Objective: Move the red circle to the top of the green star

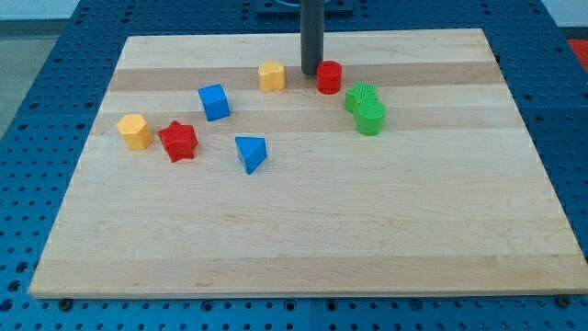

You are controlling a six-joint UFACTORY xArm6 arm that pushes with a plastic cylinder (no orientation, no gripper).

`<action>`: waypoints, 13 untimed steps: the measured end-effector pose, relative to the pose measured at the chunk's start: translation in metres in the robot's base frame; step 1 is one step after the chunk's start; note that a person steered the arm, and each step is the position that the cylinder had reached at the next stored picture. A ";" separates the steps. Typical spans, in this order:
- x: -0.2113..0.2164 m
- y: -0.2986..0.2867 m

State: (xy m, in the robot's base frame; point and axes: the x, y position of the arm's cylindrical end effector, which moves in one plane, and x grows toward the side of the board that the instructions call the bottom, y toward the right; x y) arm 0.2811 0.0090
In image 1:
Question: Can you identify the green star block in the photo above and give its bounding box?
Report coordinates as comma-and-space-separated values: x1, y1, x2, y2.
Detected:
345, 81, 378, 113

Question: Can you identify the light wooden board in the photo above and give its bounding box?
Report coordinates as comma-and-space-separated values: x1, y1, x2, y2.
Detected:
29, 29, 587, 299

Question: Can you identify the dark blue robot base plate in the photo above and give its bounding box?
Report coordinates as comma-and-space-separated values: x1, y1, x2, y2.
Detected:
253, 0, 355, 17

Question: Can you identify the red star block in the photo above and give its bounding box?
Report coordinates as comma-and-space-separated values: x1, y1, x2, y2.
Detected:
157, 120, 198, 163

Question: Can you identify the yellow hexagon block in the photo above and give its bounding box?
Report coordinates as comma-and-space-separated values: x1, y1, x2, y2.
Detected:
116, 114, 154, 151

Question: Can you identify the red cylinder block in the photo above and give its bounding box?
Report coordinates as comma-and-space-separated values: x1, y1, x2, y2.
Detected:
316, 61, 343, 95

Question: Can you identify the yellow heart block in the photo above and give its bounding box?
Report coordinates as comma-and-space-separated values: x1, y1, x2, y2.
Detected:
258, 60, 286, 92

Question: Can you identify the blue cube block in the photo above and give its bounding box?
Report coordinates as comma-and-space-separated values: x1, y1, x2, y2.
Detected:
198, 84, 231, 121

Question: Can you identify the blue triangle block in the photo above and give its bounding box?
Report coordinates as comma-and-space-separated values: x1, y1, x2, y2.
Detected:
235, 136, 267, 175

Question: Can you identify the green cylinder block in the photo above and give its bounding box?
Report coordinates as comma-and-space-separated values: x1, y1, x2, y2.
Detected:
354, 99, 386, 136

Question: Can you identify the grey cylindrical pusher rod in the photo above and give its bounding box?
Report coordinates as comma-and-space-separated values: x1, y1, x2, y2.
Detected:
300, 0, 325, 76

